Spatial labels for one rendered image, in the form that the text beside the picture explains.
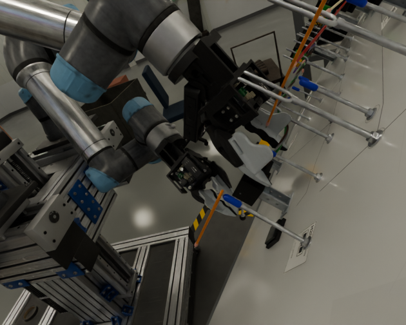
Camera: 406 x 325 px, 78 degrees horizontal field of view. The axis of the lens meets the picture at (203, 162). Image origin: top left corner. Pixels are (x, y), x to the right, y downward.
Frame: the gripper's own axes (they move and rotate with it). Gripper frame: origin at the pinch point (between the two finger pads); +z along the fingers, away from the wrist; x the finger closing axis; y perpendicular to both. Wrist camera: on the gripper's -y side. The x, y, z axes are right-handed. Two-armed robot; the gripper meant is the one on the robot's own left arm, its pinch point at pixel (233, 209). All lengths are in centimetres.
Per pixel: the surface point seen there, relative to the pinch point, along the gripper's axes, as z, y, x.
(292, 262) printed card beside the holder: 11.5, 22.4, 7.1
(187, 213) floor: -46, -144, -72
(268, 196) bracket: 3.8, 8.6, 8.4
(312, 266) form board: 12.1, 26.9, 9.3
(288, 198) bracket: 6.1, 6.7, 10.3
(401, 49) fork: 4.8, 29.8, 26.1
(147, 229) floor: -60, -133, -106
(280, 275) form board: 11.8, 21.2, 4.8
